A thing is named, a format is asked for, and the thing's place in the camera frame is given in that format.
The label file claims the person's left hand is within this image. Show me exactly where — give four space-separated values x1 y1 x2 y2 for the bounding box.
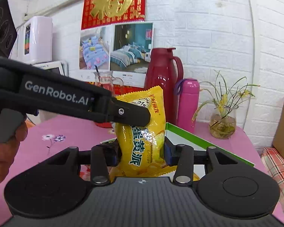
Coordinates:
0 116 28 183

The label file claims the yellow egg yolk snack bag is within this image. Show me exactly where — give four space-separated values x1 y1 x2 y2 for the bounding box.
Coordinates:
109 86 176 181

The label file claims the green white cardboard box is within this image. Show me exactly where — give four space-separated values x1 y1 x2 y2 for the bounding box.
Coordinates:
100 122 255 183

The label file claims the white wall appliance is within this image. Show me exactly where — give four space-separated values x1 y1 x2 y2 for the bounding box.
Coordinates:
17 16 53 65

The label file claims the white monitor device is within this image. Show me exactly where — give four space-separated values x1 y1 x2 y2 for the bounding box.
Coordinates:
33 60 68 76

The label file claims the plant in glass vase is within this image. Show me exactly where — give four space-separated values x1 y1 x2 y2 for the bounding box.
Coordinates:
191 71 260 139

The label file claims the glass pitcher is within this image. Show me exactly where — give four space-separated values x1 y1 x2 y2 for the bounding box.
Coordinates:
94 71 124 96

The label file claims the red fu calendar poster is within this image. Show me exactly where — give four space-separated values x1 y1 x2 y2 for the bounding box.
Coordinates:
76 0 153 93

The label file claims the red plastic basket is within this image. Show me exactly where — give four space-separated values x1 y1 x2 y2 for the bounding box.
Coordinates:
94 122 112 129

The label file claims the pink thermos bottle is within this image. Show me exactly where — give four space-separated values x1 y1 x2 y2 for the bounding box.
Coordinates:
175 79 200 133

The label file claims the red thermos jug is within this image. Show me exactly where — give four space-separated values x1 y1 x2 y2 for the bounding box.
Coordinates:
144 48 184 124

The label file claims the plaid cushion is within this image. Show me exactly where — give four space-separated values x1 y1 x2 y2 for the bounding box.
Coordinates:
261 148 284 213

